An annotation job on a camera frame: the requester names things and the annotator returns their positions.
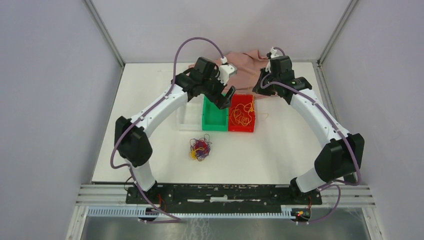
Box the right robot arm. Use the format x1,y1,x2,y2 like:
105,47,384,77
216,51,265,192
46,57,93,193
252,53,365,204

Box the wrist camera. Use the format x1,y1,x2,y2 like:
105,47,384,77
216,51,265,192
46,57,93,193
218,64,238,84
266,47,281,60

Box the white plastic bin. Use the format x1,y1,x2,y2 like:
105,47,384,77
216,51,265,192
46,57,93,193
176,96,204,131

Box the red cable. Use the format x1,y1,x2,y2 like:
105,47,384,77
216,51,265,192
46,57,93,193
193,139,208,156

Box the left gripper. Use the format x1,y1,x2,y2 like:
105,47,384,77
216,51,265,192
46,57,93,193
201,69,236,109

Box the green plastic bin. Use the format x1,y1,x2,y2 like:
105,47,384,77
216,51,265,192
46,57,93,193
201,97,229,132

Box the yellow cable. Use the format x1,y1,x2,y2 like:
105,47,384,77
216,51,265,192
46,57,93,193
229,95,269,128

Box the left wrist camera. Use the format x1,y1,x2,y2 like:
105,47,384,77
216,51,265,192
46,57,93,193
218,64,238,84

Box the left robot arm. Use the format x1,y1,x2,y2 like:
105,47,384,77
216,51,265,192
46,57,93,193
113,57,237,204

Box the pink cloth shorts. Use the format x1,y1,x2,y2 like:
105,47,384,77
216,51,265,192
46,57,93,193
188,49,288,100

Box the white cable duct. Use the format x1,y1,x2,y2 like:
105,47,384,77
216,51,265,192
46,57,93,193
87,206,295,220

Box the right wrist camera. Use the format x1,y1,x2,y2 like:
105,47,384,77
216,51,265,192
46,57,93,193
266,47,281,60

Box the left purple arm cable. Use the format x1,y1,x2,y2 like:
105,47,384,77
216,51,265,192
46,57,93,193
109,37,229,224

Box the red plastic bin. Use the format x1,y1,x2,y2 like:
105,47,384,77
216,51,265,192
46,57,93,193
228,94,256,133

